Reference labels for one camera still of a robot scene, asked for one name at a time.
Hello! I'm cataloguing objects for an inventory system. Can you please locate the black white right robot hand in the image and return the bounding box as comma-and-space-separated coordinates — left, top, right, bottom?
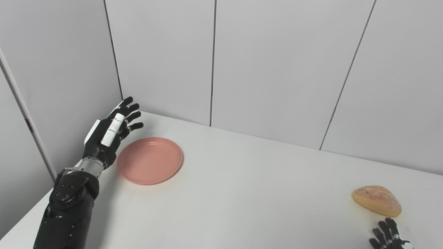
369, 218, 414, 249

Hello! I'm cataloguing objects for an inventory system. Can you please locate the pink round plate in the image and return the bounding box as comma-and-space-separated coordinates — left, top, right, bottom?
116, 137, 183, 185

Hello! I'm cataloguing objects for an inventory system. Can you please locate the golden crusty bread roll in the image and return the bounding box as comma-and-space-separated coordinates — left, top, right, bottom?
352, 185, 402, 218

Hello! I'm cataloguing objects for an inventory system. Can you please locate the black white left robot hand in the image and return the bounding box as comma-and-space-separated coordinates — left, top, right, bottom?
82, 96, 144, 169

